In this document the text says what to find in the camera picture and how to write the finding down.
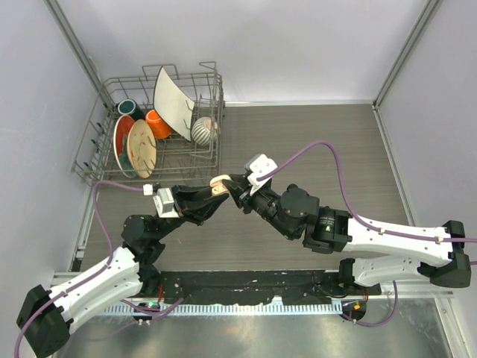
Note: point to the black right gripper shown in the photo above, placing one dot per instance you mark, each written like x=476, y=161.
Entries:
x=240, y=191

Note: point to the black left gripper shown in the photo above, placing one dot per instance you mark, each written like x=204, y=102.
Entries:
x=194, y=203

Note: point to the beige earbud charging case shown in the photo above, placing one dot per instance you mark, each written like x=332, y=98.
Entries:
x=217, y=185

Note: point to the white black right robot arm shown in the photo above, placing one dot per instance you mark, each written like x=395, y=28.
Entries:
x=433, y=254

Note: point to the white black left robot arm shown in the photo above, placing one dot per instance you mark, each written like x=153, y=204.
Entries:
x=49, y=317

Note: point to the striped black white cup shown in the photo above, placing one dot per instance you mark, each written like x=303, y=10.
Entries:
x=205, y=131

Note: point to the orange mug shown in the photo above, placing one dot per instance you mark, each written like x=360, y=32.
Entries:
x=160, y=129

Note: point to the beige speckled round plate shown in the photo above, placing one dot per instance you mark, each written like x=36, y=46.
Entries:
x=141, y=149

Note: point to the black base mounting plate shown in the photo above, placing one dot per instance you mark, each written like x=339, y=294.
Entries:
x=251, y=288

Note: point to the white square plate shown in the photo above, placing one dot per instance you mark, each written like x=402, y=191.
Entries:
x=173, y=106

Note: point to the red green round plate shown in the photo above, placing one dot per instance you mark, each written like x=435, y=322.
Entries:
x=120, y=135

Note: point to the dark green mug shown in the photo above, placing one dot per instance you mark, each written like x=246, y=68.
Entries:
x=129, y=107

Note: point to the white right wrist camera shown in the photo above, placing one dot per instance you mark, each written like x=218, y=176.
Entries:
x=258, y=172

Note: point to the grey wire dish rack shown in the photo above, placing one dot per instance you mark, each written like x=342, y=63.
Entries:
x=177, y=159

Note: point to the white slotted cable duct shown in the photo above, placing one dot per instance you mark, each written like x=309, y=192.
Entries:
x=276, y=307

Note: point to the aluminium frame rail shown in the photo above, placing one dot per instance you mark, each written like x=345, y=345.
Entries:
x=406, y=289

